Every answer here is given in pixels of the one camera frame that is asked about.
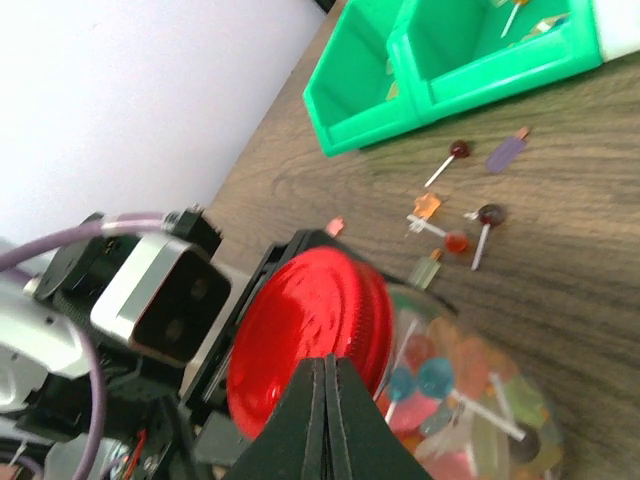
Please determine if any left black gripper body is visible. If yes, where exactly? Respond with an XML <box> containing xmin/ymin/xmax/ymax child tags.
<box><xmin>99</xmin><ymin>339</ymin><xmax>250</xmax><ymax>479</ymax></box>

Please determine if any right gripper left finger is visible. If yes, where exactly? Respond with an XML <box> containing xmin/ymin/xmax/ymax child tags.
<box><xmin>225</xmin><ymin>359</ymin><xmax>326</xmax><ymax>480</ymax></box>

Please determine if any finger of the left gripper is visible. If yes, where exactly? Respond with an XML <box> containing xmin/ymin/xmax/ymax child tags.
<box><xmin>181</xmin><ymin>229</ymin><xmax>350</xmax><ymax>415</ymax></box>

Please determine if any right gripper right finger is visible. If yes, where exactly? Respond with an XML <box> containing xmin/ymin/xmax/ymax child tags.
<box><xmin>324</xmin><ymin>355</ymin><xmax>430</xmax><ymax>480</ymax></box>

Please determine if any clear plastic cup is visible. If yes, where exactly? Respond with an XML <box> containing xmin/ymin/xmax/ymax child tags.
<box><xmin>374</xmin><ymin>284</ymin><xmax>564</xmax><ymax>479</ymax></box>

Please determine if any red round lid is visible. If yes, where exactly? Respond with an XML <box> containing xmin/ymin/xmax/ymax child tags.
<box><xmin>227</xmin><ymin>247</ymin><xmax>394</xmax><ymax>439</ymax></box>

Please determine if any green candy bin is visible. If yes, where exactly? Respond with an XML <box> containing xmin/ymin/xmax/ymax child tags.
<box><xmin>303</xmin><ymin>1</ymin><xmax>419</xmax><ymax>157</ymax></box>
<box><xmin>386</xmin><ymin>1</ymin><xmax>602</xmax><ymax>125</ymax></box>

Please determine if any white candy bin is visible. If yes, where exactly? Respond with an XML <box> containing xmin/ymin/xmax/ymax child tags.
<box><xmin>592</xmin><ymin>0</ymin><xmax>640</xmax><ymax>62</ymax></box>

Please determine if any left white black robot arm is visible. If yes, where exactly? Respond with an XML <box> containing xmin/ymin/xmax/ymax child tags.
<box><xmin>1</xmin><ymin>220</ymin><xmax>328</xmax><ymax>479</ymax></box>

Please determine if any green candy near cup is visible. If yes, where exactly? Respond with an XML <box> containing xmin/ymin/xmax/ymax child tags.
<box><xmin>408</xmin><ymin>248</ymin><xmax>443</xmax><ymax>290</ymax></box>

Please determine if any red lollipop near bins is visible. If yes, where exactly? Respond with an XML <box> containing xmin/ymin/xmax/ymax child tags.
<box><xmin>406</xmin><ymin>214</ymin><xmax>469</xmax><ymax>254</ymax></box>

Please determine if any orange star candy near bins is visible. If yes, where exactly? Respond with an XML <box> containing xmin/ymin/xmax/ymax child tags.
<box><xmin>413</xmin><ymin>193</ymin><xmax>442</xmax><ymax>220</ymax></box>

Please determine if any dark maroon lollipop centre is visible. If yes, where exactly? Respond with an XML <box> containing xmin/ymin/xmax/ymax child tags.
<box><xmin>471</xmin><ymin>203</ymin><xmax>506</xmax><ymax>271</ymax></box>

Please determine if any dark lollipop near bins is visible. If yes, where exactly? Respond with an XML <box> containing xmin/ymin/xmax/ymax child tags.
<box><xmin>424</xmin><ymin>140</ymin><xmax>471</xmax><ymax>188</ymax></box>

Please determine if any purple popsicle candy near bins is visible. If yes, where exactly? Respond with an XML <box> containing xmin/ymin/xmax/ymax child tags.
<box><xmin>485</xmin><ymin>127</ymin><xmax>531</xmax><ymax>174</ymax></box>

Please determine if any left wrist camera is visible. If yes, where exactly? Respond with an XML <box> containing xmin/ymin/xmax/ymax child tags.
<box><xmin>90</xmin><ymin>234</ymin><xmax>231</xmax><ymax>367</ymax></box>

